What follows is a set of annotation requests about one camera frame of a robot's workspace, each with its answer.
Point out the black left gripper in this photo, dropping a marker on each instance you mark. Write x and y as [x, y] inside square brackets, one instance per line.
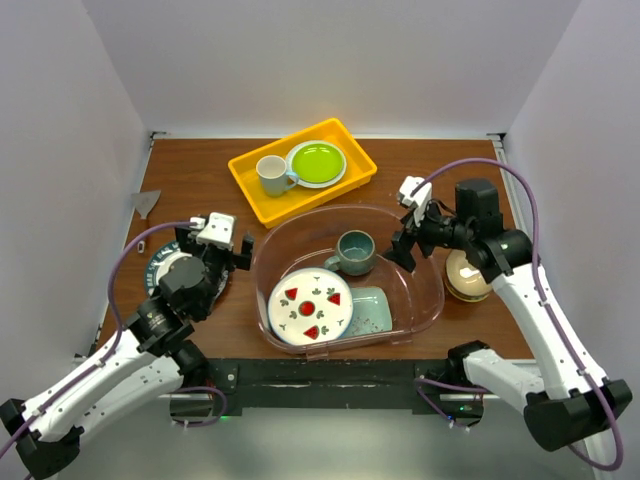
[189, 243]

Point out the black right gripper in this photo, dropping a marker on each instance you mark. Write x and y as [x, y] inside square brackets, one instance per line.
[401, 240]

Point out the dark green lettered plate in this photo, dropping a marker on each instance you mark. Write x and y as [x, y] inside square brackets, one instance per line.
[161, 261]

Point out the teal glazed ceramic mug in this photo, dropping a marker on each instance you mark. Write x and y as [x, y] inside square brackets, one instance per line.
[354, 254]

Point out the mint divided rectangular plate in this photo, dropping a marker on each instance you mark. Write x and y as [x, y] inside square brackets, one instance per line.
[371, 312]

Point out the watermelon plate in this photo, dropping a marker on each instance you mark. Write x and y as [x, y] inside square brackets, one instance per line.
[310, 306]

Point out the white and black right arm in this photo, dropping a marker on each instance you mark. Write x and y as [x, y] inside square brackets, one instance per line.
[572, 397]

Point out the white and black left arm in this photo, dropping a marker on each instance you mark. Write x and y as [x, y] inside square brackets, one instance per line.
[149, 355]

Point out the clear plastic bin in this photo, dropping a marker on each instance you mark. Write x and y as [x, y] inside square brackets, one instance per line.
[415, 299]

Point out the beige bowl with black rim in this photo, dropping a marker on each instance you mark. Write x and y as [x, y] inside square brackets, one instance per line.
[463, 276]

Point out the yellow patterned bowl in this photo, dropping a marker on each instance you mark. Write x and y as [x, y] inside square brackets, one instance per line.
[461, 296]

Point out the grey triangular scraper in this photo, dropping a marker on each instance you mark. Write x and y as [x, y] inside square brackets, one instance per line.
[144, 202]

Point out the yellow plastic tray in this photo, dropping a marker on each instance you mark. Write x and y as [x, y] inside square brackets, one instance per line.
[271, 211]

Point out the green plate white rim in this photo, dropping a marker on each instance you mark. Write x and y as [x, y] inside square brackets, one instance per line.
[318, 164]

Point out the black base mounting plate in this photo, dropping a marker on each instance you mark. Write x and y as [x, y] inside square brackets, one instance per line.
[339, 384]

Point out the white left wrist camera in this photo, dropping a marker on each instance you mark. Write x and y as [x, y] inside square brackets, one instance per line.
[216, 229]

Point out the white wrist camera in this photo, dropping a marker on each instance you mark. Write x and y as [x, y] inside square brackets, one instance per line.
[216, 229]
[414, 194]

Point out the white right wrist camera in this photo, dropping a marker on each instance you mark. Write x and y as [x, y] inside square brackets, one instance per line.
[414, 194]

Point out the white mug blue handle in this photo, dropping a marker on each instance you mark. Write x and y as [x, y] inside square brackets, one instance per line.
[275, 176]

